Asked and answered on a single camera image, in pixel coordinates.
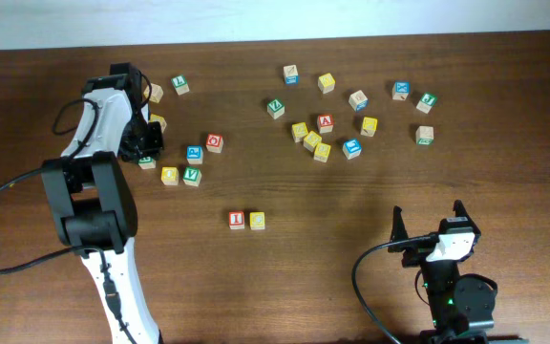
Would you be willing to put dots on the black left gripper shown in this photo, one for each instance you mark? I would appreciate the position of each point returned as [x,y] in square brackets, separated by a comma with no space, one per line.
[151,148]

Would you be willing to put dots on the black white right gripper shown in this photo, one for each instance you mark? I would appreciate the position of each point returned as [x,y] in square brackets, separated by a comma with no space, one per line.
[417,253]

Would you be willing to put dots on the green r block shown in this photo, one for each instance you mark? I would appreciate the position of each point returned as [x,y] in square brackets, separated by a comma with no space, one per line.
[424,135]
[147,163]

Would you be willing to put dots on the red I wooden block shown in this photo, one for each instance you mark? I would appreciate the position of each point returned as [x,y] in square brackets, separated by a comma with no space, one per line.
[236,220]

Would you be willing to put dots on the yellow C wooden block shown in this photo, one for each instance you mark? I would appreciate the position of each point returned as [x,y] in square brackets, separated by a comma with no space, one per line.
[257,220]

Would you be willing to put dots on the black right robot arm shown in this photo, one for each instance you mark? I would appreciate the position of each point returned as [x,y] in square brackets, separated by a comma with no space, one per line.
[461,305]

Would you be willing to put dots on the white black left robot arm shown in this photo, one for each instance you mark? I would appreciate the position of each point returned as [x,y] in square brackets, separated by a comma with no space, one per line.
[93,208]

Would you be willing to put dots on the yellow block left group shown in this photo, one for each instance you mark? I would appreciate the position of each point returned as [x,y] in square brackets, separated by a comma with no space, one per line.
[160,120]

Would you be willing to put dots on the yellow block beside V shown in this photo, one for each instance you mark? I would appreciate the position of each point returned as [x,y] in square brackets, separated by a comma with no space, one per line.
[170,175]

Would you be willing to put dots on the plain yellow-sided block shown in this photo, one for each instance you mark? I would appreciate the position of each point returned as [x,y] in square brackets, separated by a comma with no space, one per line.
[153,93]

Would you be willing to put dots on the blue P wooden block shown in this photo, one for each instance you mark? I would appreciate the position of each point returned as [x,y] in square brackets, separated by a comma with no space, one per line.
[194,154]

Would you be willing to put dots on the green V wooden block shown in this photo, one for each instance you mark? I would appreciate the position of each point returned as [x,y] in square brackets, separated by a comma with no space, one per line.
[192,176]

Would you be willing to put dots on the green L wooden block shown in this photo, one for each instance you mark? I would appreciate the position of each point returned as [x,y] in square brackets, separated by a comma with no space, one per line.
[180,85]

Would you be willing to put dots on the red O wooden block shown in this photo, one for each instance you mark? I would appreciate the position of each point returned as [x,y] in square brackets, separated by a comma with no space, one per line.
[214,143]

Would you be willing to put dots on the blue I leaf block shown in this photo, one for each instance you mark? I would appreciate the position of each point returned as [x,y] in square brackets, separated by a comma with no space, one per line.
[352,148]

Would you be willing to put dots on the yellow block with pencil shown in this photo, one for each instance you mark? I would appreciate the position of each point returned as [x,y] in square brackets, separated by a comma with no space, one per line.
[369,126]

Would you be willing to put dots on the green J wooden block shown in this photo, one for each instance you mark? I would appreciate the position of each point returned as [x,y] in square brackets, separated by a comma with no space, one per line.
[426,103]

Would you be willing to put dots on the yellow block cluster front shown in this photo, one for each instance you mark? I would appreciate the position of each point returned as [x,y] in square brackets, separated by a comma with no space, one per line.
[321,152]

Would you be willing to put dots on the yellow block cluster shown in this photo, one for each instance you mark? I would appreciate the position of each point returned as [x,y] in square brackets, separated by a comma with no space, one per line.
[299,131]
[321,152]
[311,140]

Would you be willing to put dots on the blue X wooden block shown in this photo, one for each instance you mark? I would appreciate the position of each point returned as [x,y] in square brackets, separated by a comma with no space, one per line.
[400,90]

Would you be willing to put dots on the blue D wooden block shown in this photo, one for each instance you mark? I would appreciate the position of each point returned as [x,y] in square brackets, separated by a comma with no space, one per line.
[358,100]

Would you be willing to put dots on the green Z wooden block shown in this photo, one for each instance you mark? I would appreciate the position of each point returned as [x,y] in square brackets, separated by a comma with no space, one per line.
[275,108]

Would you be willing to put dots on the yellow block cluster middle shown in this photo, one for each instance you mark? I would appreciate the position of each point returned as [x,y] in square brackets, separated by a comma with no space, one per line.
[311,140]

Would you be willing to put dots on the red A wooden block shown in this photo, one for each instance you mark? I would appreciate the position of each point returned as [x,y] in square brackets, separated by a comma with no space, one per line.
[325,123]

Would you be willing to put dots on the yellow block cluster back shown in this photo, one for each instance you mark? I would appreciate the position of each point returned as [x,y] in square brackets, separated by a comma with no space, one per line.
[299,131]

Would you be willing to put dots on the blue-sided wooden block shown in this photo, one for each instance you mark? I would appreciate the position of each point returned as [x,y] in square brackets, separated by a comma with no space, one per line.
[291,75]

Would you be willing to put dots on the yellow top block far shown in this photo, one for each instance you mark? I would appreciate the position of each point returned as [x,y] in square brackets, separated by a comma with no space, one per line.
[326,83]

